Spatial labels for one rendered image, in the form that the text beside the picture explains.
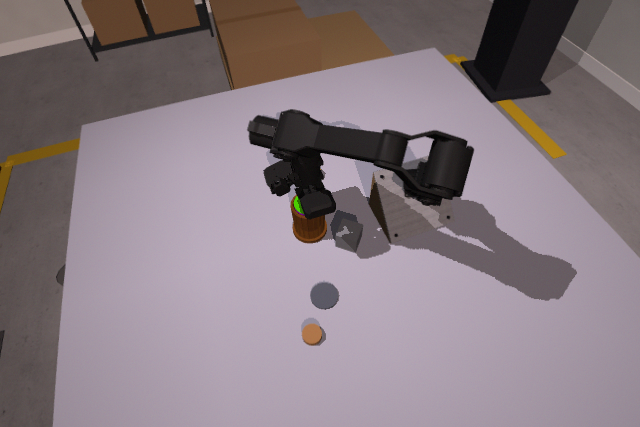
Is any orange-brown disc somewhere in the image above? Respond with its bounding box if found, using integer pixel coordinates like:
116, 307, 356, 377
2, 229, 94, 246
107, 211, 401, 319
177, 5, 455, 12
302, 324, 322, 346

